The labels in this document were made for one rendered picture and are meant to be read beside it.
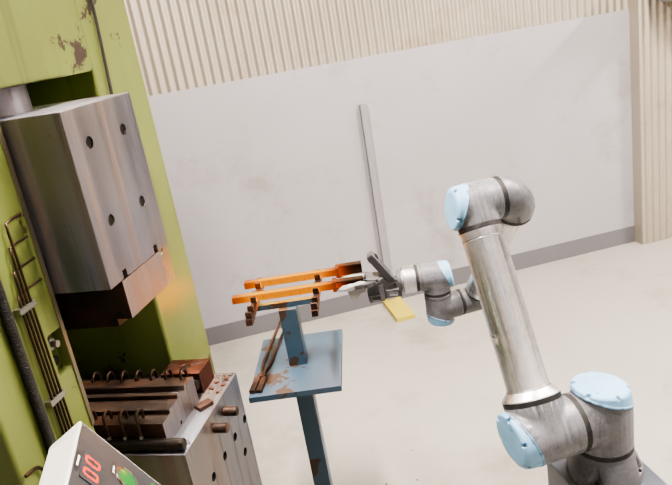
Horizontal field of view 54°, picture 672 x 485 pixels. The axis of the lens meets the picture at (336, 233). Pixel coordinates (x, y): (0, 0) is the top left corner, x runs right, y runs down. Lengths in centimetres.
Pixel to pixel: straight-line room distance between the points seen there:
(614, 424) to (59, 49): 164
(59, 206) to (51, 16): 49
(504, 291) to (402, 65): 264
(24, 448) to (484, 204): 120
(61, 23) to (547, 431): 155
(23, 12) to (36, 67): 12
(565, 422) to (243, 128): 279
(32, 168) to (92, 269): 25
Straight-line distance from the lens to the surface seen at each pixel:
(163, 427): 176
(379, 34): 416
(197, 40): 400
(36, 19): 174
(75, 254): 157
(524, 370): 175
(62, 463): 134
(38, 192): 156
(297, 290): 221
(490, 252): 174
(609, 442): 187
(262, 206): 412
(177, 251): 216
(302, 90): 405
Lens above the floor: 186
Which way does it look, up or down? 18 degrees down
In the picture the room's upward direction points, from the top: 10 degrees counter-clockwise
